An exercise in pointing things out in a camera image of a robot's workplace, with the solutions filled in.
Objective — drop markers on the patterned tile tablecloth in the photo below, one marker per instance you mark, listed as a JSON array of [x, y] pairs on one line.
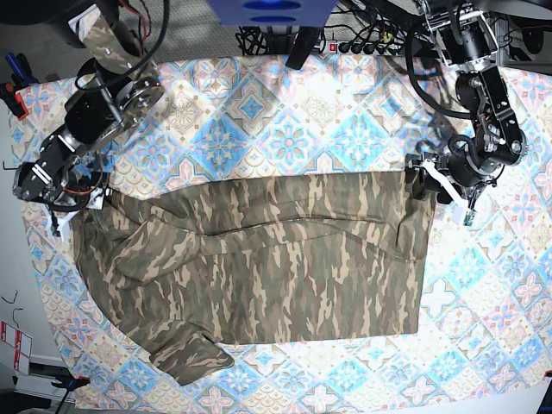
[[485, 318]]

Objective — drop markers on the power strip with red switch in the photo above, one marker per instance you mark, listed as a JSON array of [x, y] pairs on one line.
[[332, 46]]

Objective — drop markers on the blue handled clamp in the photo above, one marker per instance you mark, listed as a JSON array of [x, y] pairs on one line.
[[22, 73]]

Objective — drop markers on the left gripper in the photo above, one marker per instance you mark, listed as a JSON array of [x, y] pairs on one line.
[[467, 177]]

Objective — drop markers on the black post under mount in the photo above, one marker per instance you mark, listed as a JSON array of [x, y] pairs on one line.
[[302, 46]]

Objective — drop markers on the black allen key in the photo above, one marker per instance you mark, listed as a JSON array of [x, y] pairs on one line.
[[8, 168]]

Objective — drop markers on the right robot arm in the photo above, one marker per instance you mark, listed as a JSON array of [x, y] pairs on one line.
[[115, 89]]

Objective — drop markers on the camouflage T-shirt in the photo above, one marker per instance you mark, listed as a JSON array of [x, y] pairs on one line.
[[256, 261]]

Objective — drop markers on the red white label tag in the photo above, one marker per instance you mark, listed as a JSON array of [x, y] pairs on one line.
[[16, 348]]

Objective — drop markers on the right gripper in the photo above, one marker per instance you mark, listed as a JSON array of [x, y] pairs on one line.
[[32, 184]]

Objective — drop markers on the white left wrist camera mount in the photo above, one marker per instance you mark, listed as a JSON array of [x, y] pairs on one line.
[[463, 214]]

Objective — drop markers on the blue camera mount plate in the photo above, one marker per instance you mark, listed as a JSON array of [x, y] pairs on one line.
[[309, 13]]

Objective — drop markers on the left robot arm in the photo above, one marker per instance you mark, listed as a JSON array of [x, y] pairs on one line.
[[465, 43]]

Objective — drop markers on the black orange clamp bottom left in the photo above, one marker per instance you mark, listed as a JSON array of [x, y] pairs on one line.
[[69, 384]]

